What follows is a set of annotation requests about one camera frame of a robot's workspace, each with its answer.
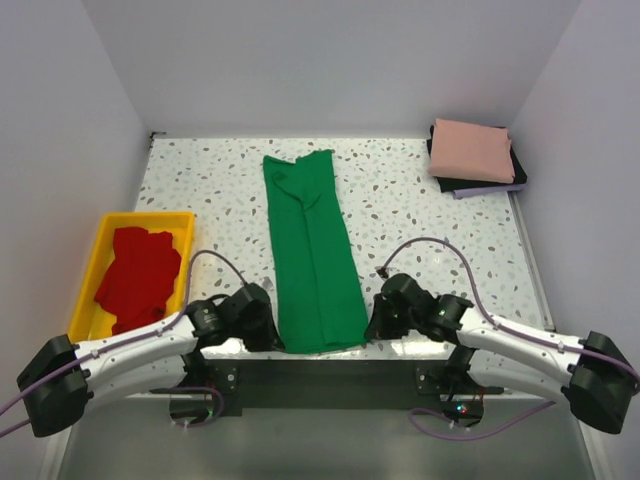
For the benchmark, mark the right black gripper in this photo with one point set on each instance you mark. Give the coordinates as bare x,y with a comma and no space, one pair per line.
377,329

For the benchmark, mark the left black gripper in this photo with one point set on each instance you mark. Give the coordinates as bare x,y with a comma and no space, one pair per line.
269,338

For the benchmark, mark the green t-shirt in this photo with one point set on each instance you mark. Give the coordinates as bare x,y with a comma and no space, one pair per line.
320,306

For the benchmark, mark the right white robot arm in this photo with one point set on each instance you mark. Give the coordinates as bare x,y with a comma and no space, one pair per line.
492,353

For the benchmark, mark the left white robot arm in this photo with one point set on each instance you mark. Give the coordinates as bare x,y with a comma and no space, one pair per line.
66,379

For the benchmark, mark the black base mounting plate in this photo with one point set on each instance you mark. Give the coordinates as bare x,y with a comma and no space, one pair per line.
332,384

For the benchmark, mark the red t-shirt in bin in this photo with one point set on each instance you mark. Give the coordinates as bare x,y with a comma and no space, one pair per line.
140,280

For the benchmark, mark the folded lavender t-shirt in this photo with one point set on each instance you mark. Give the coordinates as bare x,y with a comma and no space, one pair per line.
473,192

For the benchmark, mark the folded black t-shirt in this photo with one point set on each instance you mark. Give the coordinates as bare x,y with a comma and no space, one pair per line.
449,185

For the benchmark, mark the yellow plastic bin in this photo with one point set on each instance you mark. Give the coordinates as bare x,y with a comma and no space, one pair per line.
89,321

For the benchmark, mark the folded pink t-shirt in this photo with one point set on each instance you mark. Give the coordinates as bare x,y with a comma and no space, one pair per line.
467,151

